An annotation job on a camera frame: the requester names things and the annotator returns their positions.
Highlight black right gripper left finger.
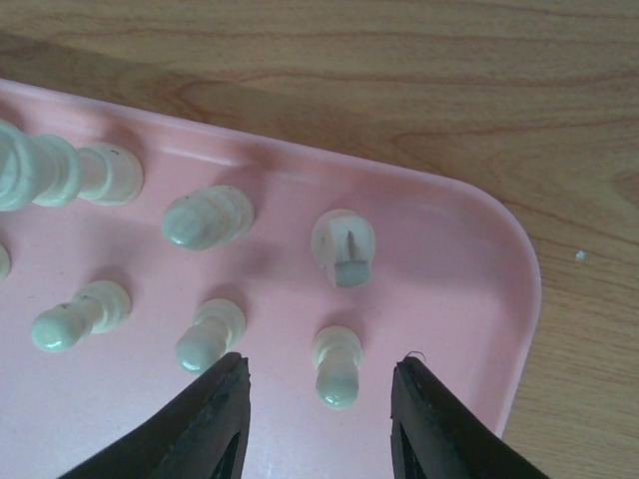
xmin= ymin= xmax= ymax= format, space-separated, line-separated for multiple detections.
xmin=63 ymin=352 xmax=250 ymax=479

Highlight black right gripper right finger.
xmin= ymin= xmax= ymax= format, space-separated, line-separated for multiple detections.
xmin=390 ymin=356 xmax=547 ymax=479

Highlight white pawn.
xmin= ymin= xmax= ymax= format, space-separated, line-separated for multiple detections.
xmin=175 ymin=298 xmax=247 ymax=374
xmin=312 ymin=325 xmax=363 ymax=410
xmin=31 ymin=279 xmax=132 ymax=352
xmin=0 ymin=244 xmax=12 ymax=281

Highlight white knight piece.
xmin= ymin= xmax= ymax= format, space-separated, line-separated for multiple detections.
xmin=311 ymin=209 xmax=375 ymax=288

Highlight white pawn on tray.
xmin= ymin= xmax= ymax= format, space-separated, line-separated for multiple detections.
xmin=31 ymin=279 xmax=132 ymax=352
xmin=0 ymin=244 xmax=12 ymax=281

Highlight pink plastic tray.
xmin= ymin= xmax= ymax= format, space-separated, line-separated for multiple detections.
xmin=1 ymin=81 xmax=541 ymax=478

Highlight white bishop piece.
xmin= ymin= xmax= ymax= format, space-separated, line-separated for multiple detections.
xmin=162 ymin=185 xmax=255 ymax=250

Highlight white rook on tray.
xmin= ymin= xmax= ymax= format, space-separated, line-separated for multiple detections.
xmin=1 ymin=124 xmax=144 ymax=212

